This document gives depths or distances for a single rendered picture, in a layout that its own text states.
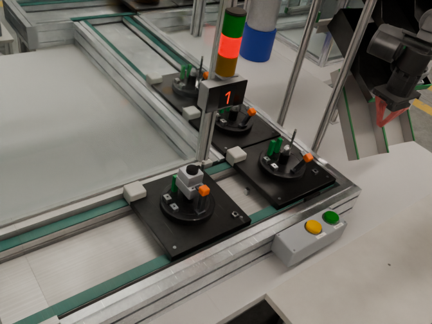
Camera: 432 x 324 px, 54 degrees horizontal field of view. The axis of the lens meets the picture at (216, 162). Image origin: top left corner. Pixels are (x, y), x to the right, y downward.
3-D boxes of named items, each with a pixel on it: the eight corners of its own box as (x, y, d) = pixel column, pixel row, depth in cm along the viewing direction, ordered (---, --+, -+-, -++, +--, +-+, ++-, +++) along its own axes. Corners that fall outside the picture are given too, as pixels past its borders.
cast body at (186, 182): (204, 194, 104) (207, 173, 100) (188, 200, 102) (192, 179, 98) (184, 174, 109) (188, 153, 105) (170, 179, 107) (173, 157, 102)
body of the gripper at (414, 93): (369, 94, 96) (384, 65, 92) (395, 86, 102) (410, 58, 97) (392, 109, 93) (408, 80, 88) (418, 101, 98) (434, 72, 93)
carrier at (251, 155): (334, 184, 128) (348, 151, 120) (277, 211, 115) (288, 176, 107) (280, 139, 142) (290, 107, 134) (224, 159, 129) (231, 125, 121)
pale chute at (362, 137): (378, 154, 137) (389, 152, 133) (348, 161, 132) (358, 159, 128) (360, 69, 138) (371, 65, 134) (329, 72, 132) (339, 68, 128)
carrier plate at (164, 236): (250, 224, 109) (252, 219, 108) (171, 262, 96) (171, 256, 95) (198, 170, 123) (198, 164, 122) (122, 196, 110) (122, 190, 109)
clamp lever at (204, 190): (206, 211, 104) (210, 189, 99) (198, 214, 103) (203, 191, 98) (197, 202, 106) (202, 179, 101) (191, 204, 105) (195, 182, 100)
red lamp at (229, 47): (242, 56, 102) (246, 37, 99) (225, 60, 99) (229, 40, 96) (229, 47, 105) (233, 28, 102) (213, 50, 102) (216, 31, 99)
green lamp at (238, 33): (246, 36, 99) (251, 16, 96) (229, 39, 96) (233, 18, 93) (233, 28, 102) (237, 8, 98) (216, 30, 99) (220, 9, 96)
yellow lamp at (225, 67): (238, 75, 105) (242, 56, 102) (222, 78, 102) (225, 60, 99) (226, 65, 108) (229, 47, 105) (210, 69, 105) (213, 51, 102)
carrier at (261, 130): (279, 139, 142) (289, 107, 134) (223, 159, 129) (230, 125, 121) (235, 103, 155) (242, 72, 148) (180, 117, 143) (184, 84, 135)
